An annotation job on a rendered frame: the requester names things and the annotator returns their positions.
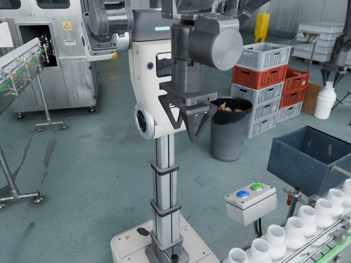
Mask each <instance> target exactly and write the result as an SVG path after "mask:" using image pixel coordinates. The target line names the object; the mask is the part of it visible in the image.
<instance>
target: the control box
mask: <svg viewBox="0 0 351 263"><path fill-rule="evenodd" d="M253 184H260V185H261V186H262V188H260V189H252V185H253ZM241 190H244V191H246V192H247V193H248V195H246V196H243V197H241V196H238V194H237V193H238V192H239V191H241ZM225 201H226V209H227V216H228V217H230V218H232V219H234V220H236V221H237V222H239V223H241V224H243V225H245V226H247V225H248V224H250V223H252V222H253V229H254V232H255V236H256V238H259V237H260V236H262V230H261V217H262V216H264V215H266V214H268V213H269V212H271V211H273V210H274V209H276V208H277V198H276V189H275V187H272V186H269V185H265V184H262V183H259V182H254V183H252V184H250V185H248V186H246V187H243V188H241V189H239V190H237V191H235V192H233V193H231V194H229V195H227V196H225ZM258 219H259V230H258Z"/></svg>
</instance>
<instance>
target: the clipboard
mask: <svg viewBox="0 0 351 263"><path fill-rule="evenodd" d="M0 47H15V45H14V42H13V38H12V35H11V31H10V28H9V24H8V21H0Z"/></svg>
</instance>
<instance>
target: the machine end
mask: <svg viewBox="0 0 351 263"><path fill-rule="evenodd" d="M87 11H89V8H88V2H87V0H0V21H8V24H9V28H10V31H11V35H12V38H13V42H14V45H15V47H0V58H1V57H3V56H4V55H6V54H8V53H10V52H12V51H13V50H15V49H17V48H18V47H20V46H22V45H24V44H25V43H28V42H29V41H31V40H33V39H35V38H39V39H40V37H42V35H43V37H44V36H45V34H49V35H47V37H49V36H50V35H51V36H50V37H49V38H50V39H51V40H52V43H53V47H54V52H55V56H54V57H53V58H52V59H51V60H50V61H49V63H48V64H47V65H46V66H45V67H44V68H43V72H42V73H39V75H40V79H41V83H42V87H43V91H44V95H45V99H46V103H47V106H48V110H54V109H66V108H74V107H86V106H89V107H90V110H88V112H89V113H93V112H95V111H96V110H95V109H92V106H95V104H96V101H97V93H98V82H99V76H98V75H99V72H98V69H97V62H96V61H88V60H87V58H86V54H85V51H84V47H83V44H82V41H81V37H80V34H79V30H78V28H79V24H80V21H81V17H82V15H83V12H87ZM49 38H48V39H49ZM50 39H49V40H48V41H50ZM9 107H10V110H11V111H12V113H19V116H17V119H23V118H25V117H26V116H25V115H22V114H21V112H31V111H43V110H44V106H43V102H42V99H41V94H40V90H39V87H38V83H37V79H36V77H35V78H34V79H33V81H32V82H31V83H30V84H29V85H28V86H27V87H26V88H25V89H24V90H23V92H22V93H21V94H20V95H19V96H18V97H17V98H16V99H15V100H14V101H13V103H12V104H11V105H10V106H9Z"/></svg>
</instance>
